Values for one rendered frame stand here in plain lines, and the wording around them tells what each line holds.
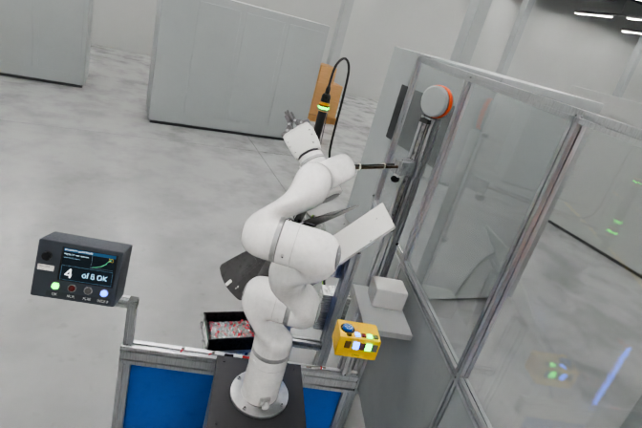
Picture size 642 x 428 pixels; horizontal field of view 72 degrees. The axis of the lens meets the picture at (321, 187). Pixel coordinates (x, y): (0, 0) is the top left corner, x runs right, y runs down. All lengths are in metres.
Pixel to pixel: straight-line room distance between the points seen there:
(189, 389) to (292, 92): 6.26
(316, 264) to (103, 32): 13.13
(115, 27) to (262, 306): 12.83
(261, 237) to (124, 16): 13.00
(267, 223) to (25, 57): 8.15
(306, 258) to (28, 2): 8.14
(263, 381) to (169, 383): 0.56
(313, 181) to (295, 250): 0.16
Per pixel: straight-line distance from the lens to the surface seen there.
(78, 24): 8.76
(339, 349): 1.75
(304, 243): 0.96
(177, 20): 7.17
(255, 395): 1.53
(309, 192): 0.99
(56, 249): 1.66
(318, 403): 2.00
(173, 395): 1.98
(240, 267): 2.05
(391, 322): 2.26
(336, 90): 10.18
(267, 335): 1.39
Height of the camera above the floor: 2.10
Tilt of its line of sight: 20 degrees down
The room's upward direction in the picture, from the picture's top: 15 degrees clockwise
